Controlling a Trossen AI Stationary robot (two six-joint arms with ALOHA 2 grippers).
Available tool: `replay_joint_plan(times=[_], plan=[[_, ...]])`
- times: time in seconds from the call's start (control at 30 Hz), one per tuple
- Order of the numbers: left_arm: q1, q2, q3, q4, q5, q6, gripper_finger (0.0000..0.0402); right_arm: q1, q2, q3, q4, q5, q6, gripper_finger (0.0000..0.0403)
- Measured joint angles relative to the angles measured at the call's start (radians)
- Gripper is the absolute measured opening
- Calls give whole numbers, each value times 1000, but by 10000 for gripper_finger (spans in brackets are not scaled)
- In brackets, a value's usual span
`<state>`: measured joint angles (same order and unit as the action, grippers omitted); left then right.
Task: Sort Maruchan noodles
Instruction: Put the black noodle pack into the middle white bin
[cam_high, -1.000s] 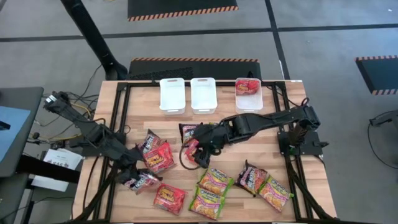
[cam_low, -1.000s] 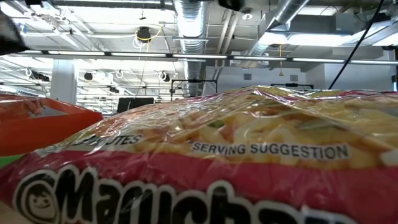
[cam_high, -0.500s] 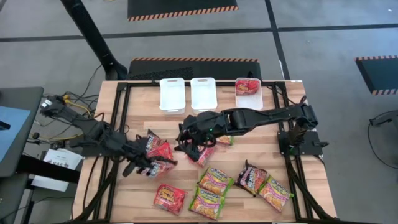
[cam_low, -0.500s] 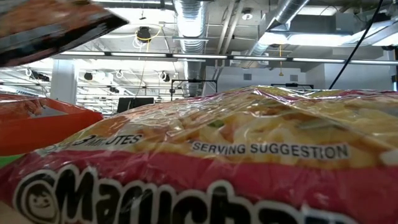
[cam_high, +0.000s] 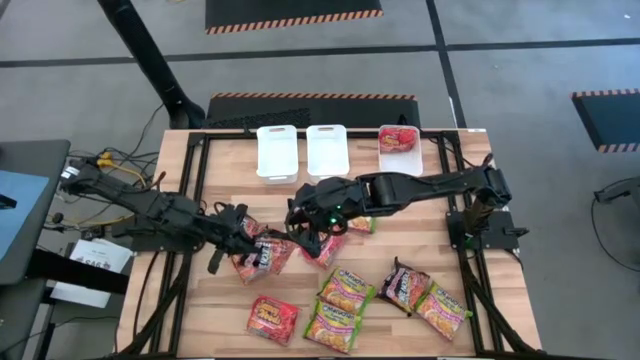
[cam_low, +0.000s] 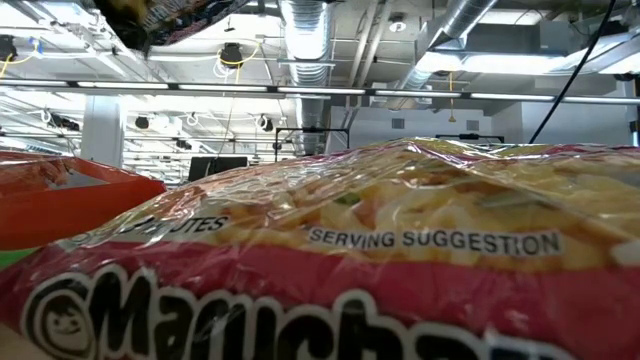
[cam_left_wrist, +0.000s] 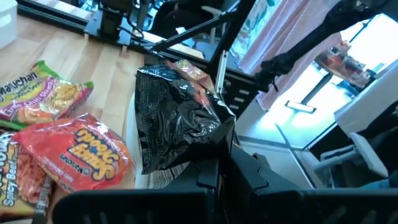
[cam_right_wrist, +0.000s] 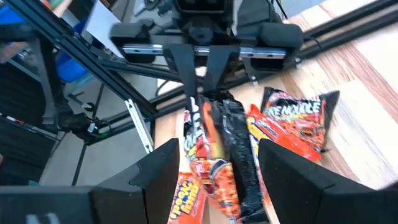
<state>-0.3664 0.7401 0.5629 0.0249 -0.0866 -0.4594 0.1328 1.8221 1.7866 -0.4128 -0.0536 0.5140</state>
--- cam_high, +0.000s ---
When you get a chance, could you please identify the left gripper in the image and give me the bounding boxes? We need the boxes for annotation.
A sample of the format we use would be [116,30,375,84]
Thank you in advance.
[199,201,274,275]

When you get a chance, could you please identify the red Saucy Noodle pack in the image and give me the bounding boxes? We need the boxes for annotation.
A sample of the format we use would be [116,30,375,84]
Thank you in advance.
[245,294,301,347]
[299,233,346,271]
[230,238,297,286]
[378,125,419,154]

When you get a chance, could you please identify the green Maruchan noodle pack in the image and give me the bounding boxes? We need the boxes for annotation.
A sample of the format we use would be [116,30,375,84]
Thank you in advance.
[348,216,377,235]
[414,282,473,342]
[303,300,362,355]
[317,266,377,316]

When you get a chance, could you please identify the white plastic bin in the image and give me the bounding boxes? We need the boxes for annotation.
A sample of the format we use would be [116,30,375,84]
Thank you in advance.
[375,123,423,179]
[255,124,300,185]
[305,123,351,185]

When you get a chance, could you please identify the black mat striped edge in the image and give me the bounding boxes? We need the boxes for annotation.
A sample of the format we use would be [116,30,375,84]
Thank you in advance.
[205,91,422,130]
[204,0,385,36]
[571,88,640,154]

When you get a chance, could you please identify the white printed paper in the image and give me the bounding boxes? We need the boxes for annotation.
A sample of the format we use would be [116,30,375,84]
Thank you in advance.
[68,238,135,275]

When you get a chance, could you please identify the yellow power plug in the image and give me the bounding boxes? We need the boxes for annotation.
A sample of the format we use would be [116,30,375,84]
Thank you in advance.
[94,151,149,190]

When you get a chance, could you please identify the black desk leg bar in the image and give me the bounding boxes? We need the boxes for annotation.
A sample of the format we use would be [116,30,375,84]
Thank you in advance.
[25,248,131,297]

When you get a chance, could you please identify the white plain paper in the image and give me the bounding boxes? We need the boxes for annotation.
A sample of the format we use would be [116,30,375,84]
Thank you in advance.
[49,281,112,310]

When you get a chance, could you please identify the blue sheet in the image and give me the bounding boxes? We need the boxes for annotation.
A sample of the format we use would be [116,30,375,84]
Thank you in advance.
[0,169,51,262]

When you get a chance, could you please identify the dark grey desk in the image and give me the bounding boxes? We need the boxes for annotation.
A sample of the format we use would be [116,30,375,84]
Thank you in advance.
[0,139,72,287]

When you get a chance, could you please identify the dark chair base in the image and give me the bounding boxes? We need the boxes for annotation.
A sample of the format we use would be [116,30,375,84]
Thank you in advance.
[593,176,640,205]

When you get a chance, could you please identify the black cable bundle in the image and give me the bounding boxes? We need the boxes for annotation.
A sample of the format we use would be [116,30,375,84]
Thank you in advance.
[457,249,544,357]
[118,249,195,357]

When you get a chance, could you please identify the black camera stand pole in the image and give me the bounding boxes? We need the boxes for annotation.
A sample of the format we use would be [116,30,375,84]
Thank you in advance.
[96,0,207,130]

